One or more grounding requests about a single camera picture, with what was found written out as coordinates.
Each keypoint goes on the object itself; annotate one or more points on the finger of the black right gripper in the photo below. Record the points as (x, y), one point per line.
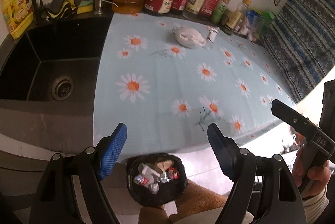
(288, 115)

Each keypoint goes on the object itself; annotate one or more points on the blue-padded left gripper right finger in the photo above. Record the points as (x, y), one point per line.
(224, 149)

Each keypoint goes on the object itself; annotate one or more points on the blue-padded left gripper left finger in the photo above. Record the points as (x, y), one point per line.
(109, 149)

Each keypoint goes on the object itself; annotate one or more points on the crushed brown paper cup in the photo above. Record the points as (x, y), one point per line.
(163, 166)

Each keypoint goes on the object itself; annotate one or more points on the red white paper wrapper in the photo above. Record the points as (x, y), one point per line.
(172, 173)

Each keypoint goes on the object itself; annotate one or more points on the black trash bin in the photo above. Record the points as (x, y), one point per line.
(168, 192)

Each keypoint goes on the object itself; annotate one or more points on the black kitchen sink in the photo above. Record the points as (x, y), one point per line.
(56, 62)

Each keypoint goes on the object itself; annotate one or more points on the person's right hand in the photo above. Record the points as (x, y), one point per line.
(319, 174)

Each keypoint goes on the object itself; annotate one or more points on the blue patterned cloth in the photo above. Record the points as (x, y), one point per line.
(301, 42)

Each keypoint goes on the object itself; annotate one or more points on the light blue daisy tablecloth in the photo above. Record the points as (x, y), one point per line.
(167, 95)

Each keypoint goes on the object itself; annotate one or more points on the green plastic bag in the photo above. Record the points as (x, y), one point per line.
(268, 17)

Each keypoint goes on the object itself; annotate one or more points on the blue white seasoning bag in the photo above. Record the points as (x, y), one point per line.
(251, 26)

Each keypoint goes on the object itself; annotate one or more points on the clear printed plastic bag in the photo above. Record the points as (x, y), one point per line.
(212, 33)

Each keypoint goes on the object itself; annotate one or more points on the clear glass bottle tan label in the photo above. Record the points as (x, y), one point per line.
(238, 15)

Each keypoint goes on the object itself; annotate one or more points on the steel soap dispenser pump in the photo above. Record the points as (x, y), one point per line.
(101, 6)

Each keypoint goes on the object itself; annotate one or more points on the black yellow cloth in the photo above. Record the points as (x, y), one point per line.
(60, 9)

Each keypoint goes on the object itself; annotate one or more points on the yellow dish soap jug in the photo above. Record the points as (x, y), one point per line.
(18, 15)

